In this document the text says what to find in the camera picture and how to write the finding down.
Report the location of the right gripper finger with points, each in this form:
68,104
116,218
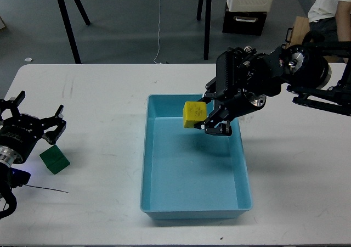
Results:
210,93
217,123

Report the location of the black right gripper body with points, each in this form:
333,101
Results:
244,79

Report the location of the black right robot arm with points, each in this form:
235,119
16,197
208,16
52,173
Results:
307,73

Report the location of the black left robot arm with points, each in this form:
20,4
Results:
11,178

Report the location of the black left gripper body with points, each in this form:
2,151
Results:
21,135

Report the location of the black table leg right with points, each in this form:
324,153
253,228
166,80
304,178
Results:
207,6

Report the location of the seated person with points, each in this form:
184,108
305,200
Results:
330,11

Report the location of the black drawer cabinet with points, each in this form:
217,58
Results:
244,23

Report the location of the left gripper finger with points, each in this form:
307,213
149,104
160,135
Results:
12,105
53,127

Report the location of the blue plastic bin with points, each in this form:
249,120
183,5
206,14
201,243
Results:
188,174

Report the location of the green cube block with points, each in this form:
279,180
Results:
54,159

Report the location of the yellow cube block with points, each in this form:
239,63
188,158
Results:
193,112

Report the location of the cardboard box with handles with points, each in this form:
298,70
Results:
318,35

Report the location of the thin black zip tie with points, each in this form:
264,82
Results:
52,189

